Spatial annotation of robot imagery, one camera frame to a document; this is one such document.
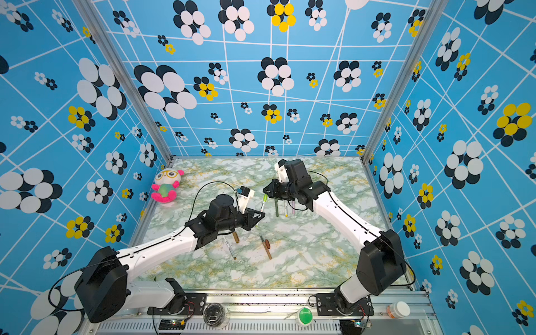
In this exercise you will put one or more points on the dark green pen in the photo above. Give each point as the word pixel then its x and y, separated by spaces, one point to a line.
pixel 276 207

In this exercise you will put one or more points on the white pill bottle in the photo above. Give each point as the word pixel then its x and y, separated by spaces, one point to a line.
pixel 398 310

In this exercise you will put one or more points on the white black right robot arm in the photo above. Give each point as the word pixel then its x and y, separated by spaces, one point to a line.
pixel 381 260

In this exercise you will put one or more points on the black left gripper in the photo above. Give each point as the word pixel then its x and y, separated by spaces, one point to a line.
pixel 253 221

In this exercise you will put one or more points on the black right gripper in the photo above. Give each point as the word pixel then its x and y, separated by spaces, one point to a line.
pixel 273 193

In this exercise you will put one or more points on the pink white plush toy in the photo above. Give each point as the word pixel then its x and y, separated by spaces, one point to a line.
pixel 165 185

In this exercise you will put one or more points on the clear glass jar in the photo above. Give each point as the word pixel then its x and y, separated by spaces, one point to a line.
pixel 216 316

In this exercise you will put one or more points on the aluminium frame post left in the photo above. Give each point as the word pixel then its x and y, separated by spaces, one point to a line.
pixel 90 16

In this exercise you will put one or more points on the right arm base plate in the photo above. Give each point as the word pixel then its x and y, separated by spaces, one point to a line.
pixel 332 304

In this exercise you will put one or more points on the white pen light green end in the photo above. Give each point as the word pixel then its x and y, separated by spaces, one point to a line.
pixel 265 198

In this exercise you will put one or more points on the green push button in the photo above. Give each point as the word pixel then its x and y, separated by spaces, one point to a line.
pixel 304 317

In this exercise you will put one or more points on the aluminium frame post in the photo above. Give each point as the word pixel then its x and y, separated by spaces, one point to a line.
pixel 417 48
pixel 90 16

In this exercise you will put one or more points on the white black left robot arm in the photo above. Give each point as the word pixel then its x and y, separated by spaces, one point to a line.
pixel 108 284

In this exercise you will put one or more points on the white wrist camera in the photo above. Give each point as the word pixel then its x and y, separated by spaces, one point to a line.
pixel 244 194
pixel 281 171

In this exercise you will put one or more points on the aluminium front rail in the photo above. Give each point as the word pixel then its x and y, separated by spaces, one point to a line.
pixel 274 311

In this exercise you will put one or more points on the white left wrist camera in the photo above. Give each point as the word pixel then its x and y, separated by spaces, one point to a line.
pixel 244 194

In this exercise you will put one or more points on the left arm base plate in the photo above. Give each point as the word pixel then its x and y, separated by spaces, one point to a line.
pixel 189 304

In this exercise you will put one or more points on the aluminium frame post right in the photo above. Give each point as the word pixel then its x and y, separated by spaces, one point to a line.
pixel 417 48

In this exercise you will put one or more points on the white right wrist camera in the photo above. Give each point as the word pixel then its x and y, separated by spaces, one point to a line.
pixel 281 171

